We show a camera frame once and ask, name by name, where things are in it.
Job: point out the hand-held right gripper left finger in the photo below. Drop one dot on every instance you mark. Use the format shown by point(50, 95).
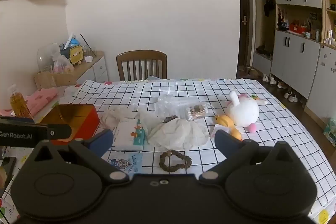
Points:
point(103, 140)

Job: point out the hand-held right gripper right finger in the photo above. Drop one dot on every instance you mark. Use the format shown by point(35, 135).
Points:
point(226, 139)

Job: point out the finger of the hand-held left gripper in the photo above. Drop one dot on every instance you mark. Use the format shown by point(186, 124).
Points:
point(23, 134)

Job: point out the red tin box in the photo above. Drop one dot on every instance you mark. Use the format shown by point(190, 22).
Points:
point(78, 119)

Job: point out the cartoon printed wipes packet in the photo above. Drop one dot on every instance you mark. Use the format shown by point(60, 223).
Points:
point(127, 162)

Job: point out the white gauze cloth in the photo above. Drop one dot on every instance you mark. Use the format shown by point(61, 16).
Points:
point(178, 134)

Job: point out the yellow plush toy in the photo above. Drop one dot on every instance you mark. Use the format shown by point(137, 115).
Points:
point(224, 120)

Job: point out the white and teal tissue pack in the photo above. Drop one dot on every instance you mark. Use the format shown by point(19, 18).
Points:
point(127, 134)

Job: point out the amber drink bottle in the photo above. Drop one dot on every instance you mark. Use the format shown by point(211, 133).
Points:
point(19, 104)

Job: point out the white plush toy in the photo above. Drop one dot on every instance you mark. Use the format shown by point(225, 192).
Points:
point(245, 112)

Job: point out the checkered tablecloth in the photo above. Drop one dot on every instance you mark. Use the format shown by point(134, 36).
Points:
point(262, 150)

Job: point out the clear jar of swabs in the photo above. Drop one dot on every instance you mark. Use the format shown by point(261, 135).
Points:
point(198, 111)

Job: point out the pink printed cloth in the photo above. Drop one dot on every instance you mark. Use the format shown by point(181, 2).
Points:
point(39, 98)

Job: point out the dark brown beaded item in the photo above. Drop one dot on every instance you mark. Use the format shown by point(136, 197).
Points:
point(170, 119)

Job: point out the cardboard box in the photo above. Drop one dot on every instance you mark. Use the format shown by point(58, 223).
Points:
point(55, 79)

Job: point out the clear plastic bag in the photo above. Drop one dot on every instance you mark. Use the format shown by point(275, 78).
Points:
point(168, 104)

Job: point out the wooden side cabinet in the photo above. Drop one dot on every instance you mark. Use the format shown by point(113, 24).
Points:
point(97, 69)

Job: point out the row of white shoes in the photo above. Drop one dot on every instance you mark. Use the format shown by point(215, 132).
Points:
point(282, 88)

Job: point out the plastic bag of pink items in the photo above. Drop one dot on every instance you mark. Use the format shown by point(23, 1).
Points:
point(61, 65)

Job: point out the printed paper sheet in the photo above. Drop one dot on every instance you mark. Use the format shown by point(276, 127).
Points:
point(155, 78)

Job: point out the clear glass vase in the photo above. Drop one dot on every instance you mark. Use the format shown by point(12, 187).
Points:
point(47, 56)

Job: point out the small white box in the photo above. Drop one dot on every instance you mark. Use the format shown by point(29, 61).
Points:
point(88, 59)

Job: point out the yellow tissue holder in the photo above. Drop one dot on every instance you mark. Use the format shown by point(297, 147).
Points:
point(76, 56)

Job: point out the wooden chair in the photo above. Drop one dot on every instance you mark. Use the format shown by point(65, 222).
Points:
point(141, 56)

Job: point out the green carton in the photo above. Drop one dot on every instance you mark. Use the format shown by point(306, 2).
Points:
point(330, 132)

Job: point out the white tall cabinet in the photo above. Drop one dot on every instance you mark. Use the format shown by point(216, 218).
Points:
point(321, 82)

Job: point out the dark door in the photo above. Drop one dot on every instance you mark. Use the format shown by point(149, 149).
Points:
point(243, 16)

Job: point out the red storage box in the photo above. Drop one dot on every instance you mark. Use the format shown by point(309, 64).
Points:
point(297, 28)

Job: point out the black hanging bag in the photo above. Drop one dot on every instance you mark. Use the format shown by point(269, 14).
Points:
point(269, 6)

